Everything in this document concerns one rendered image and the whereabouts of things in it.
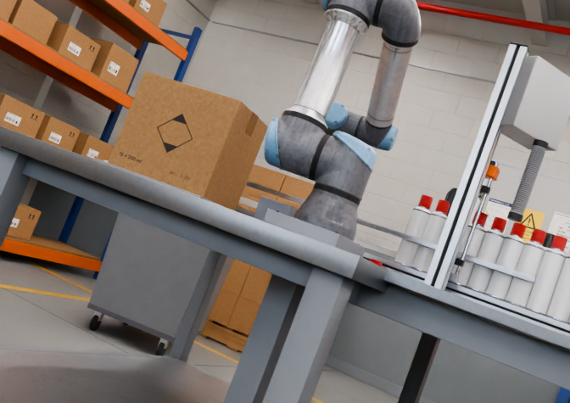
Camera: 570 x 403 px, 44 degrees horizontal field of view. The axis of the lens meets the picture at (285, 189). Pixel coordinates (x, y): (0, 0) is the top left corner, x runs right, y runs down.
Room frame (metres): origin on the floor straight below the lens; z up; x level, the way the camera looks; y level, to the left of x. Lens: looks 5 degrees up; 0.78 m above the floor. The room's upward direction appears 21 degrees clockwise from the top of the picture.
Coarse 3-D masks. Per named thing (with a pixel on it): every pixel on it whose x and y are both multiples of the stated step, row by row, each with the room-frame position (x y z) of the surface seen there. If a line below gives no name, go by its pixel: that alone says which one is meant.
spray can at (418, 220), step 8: (424, 200) 1.93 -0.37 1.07; (432, 200) 1.94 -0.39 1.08; (416, 208) 1.93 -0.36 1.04; (424, 208) 1.93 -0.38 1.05; (416, 216) 1.92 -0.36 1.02; (424, 216) 1.92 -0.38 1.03; (408, 224) 1.94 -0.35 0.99; (416, 224) 1.92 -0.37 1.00; (424, 224) 1.93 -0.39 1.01; (408, 232) 1.93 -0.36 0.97; (416, 232) 1.92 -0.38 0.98; (400, 248) 1.94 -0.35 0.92; (408, 248) 1.92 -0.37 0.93; (416, 248) 1.93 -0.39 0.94; (400, 256) 1.93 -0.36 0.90; (408, 256) 1.92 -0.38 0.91; (408, 264) 1.92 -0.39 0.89
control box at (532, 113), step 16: (528, 64) 1.71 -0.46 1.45; (544, 64) 1.71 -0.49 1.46; (528, 80) 1.70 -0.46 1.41; (544, 80) 1.72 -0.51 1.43; (560, 80) 1.74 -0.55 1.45; (512, 96) 1.72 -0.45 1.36; (528, 96) 1.70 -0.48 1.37; (544, 96) 1.72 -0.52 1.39; (560, 96) 1.75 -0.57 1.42; (512, 112) 1.71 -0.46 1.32; (528, 112) 1.71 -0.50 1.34; (544, 112) 1.73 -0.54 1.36; (560, 112) 1.76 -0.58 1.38; (512, 128) 1.72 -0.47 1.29; (528, 128) 1.72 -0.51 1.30; (544, 128) 1.74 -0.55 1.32; (560, 128) 1.76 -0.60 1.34; (528, 144) 1.80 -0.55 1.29
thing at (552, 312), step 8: (568, 256) 1.75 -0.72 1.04; (568, 264) 1.74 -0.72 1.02; (568, 272) 1.74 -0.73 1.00; (560, 280) 1.75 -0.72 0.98; (568, 280) 1.73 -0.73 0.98; (560, 288) 1.74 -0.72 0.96; (568, 288) 1.73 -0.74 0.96; (552, 296) 1.76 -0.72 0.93; (560, 296) 1.74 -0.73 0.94; (568, 296) 1.73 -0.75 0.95; (552, 304) 1.75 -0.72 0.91; (560, 304) 1.73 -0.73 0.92; (568, 304) 1.73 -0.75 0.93; (552, 312) 1.74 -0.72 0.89; (560, 312) 1.73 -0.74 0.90; (568, 312) 1.73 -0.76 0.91; (560, 320) 1.73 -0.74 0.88
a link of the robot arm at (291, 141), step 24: (336, 0) 1.69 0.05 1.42; (360, 0) 1.67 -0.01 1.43; (336, 24) 1.68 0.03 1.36; (360, 24) 1.69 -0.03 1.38; (336, 48) 1.67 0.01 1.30; (312, 72) 1.68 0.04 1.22; (336, 72) 1.68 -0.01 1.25; (312, 96) 1.66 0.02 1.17; (288, 120) 1.66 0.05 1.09; (312, 120) 1.65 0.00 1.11; (288, 144) 1.64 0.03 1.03; (312, 144) 1.63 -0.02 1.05; (288, 168) 1.67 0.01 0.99
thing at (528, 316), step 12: (252, 216) 2.12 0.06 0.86; (384, 264) 1.92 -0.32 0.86; (396, 264) 1.90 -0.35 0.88; (408, 276) 1.88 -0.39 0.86; (420, 276) 1.86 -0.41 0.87; (456, 288) 1.82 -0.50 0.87; (480, 300) 1.79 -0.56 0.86; (492, 300) 1.77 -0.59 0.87; (516, 312) 1.75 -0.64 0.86; (528, 312) 1.73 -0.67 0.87; (540, 324) 1.72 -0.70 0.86; (552, 324) 1.71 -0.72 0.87; (564, 324) 1.69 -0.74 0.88
